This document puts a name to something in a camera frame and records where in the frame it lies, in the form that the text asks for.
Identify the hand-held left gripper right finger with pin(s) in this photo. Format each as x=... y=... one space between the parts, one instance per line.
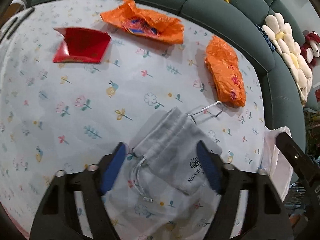
x=208 y=170

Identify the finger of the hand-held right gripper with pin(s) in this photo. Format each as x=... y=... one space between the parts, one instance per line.
x=297 y=155

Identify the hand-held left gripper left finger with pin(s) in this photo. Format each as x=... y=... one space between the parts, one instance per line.
x=112 y=170

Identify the bin with white bag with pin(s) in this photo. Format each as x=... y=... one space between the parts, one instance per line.
x=275 y=160

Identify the orange plastic bag pink print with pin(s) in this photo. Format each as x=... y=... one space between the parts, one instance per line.
x=222 y=67

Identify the torn red envelope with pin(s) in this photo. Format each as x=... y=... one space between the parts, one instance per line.
x=82 y=45

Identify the orange plastic bag blue print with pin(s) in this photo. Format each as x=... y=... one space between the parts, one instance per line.
x=162 y=27

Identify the dark leafy plant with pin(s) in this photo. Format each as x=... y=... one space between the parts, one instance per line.
x=312 y=132

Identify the floral light blue tablecloth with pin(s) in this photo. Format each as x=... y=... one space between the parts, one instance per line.
x=75 y=130

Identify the red monkey plush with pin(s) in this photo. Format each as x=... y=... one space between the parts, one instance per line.
x=311 y=50

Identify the blue beaded scrunchie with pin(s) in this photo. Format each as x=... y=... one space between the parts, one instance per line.
x=265 y=37

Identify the black remote control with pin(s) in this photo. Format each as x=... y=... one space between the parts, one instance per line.
x=12 y=27
x=26 y=15

